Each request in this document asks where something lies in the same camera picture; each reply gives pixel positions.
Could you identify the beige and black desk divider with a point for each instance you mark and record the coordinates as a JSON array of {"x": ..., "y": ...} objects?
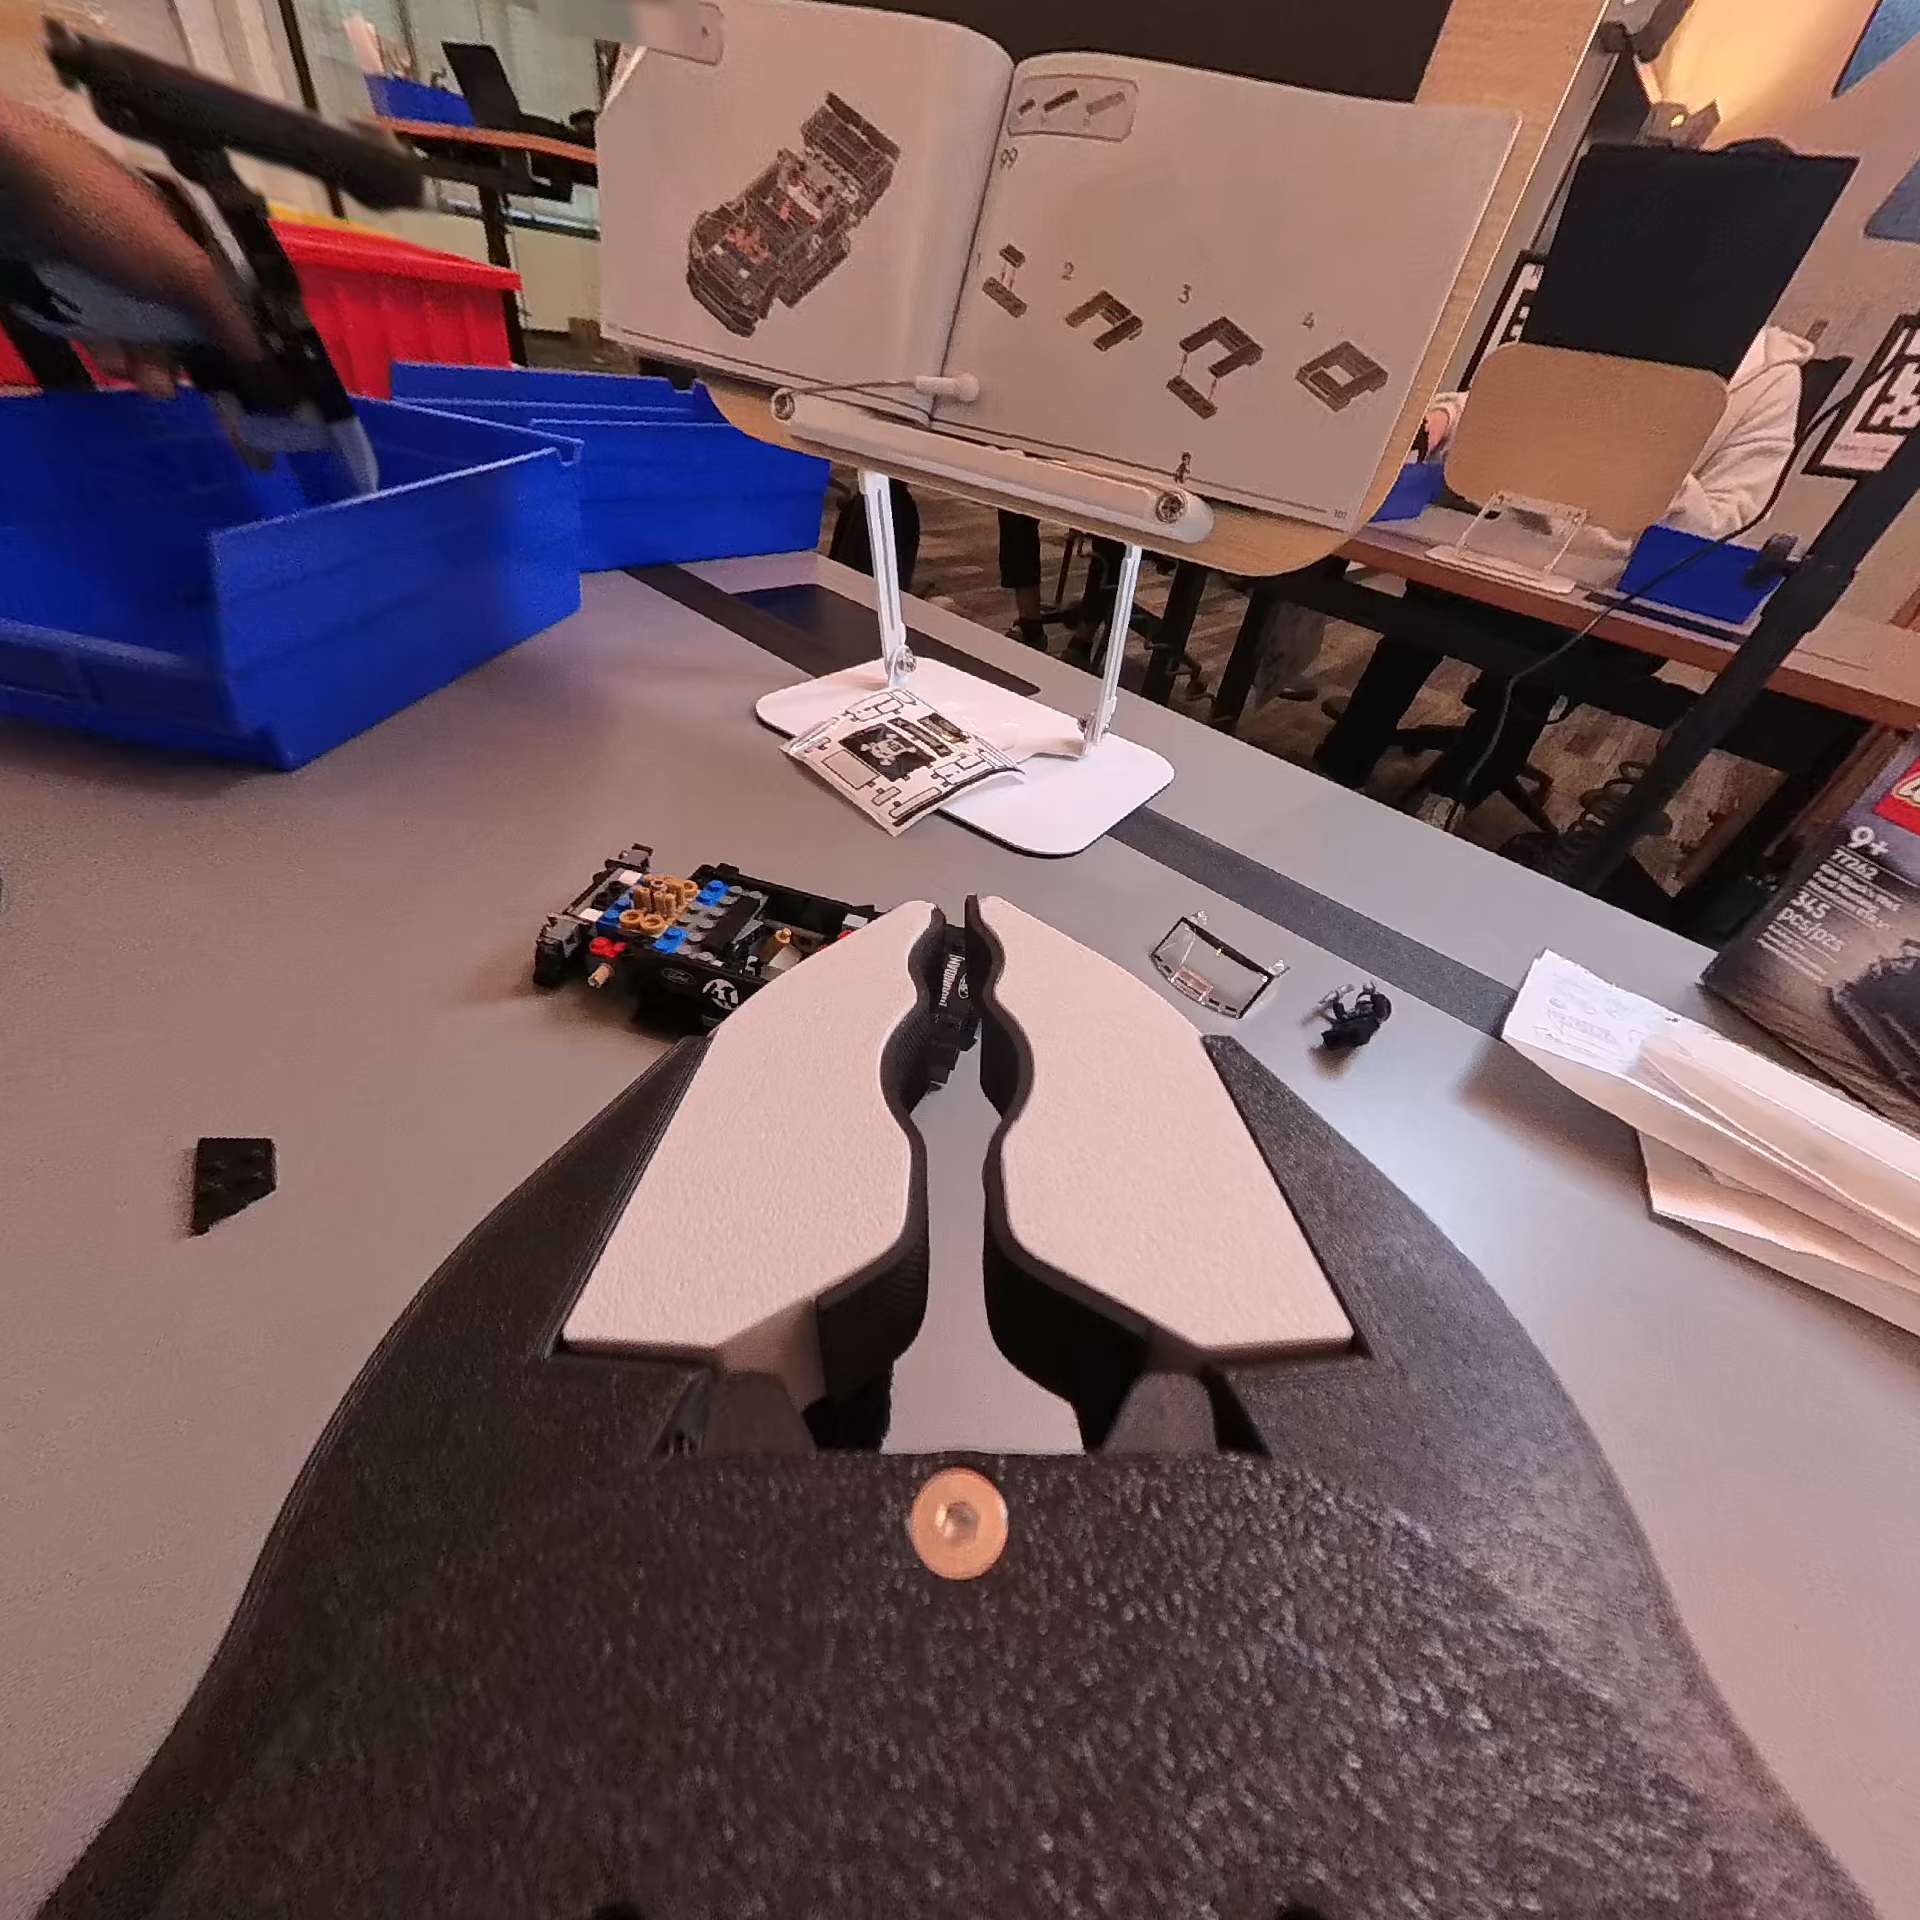
[{"x": 1681, "y": 270}]

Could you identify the small blue parts bin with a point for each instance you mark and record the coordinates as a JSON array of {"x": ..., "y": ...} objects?
[
  {"x": 1403, "y": 496},
  {"x": 414, "y": 100},
  {"x": 1695, "y": 576}
]

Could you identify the instruction booklet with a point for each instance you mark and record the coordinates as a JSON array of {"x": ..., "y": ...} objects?
[{"x": 1199, "y": 270}]

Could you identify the black lego panel piece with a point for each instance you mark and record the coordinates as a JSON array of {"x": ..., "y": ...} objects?
[{"x": 1349, "y": 1015}]

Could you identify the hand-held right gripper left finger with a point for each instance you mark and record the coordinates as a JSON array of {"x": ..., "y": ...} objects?
[{"x": 752, "y": 1186}]

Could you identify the black and white sticker sheet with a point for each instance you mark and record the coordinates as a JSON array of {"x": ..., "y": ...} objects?
[{"x": 901, "y": 757}]

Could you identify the black lego wedge plate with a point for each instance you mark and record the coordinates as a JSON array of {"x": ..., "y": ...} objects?
[{"x": 234, "y": 1176}]

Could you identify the person's left hand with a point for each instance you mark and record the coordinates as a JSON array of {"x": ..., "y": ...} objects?
[{"x": 119, "y": 210}]

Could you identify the transparent lego windshield piece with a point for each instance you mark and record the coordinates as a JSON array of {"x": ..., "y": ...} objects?
[{"x": 1214, "y": 967}]

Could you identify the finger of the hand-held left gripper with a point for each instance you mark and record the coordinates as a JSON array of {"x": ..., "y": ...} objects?
[{"x": 322, "y": 437}]

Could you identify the black laptop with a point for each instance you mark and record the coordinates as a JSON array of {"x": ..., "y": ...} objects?
[{"x": 490, "y": 93}]

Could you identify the lego set box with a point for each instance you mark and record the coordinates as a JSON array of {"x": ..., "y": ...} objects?
[{"x": 1832, "y": 962}]

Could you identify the book stand with white base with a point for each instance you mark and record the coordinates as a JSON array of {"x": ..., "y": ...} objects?
[{"x": 1038, "y": 780}]

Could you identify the black office chair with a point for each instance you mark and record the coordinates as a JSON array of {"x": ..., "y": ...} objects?
[{"x": 1112, "y": 602}]

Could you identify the wooden standing desk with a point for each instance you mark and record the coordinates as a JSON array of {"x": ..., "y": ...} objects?
[{"x": 480, "y": 153}]

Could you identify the wooden desk with black legs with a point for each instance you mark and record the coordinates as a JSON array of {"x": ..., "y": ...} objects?
[{"x": 1725, "y": 631}]

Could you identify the partly built lego car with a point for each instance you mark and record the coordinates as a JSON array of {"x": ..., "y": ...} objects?
[{"x": 678, "y": 931}]

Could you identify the white paper sheets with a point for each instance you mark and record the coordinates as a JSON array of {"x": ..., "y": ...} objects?
[{"x": 1725, "y": 1124}]

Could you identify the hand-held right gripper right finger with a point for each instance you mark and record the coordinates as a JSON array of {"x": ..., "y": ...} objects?
[{"x": 1186, "y": 1186}]

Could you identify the red plastic bin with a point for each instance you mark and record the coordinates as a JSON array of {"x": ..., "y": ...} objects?
[{"x": 390, "y": 303}]

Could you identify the black slanted stand pole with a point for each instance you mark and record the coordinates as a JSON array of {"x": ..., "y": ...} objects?
[{"x": 1771, "y": 631}]

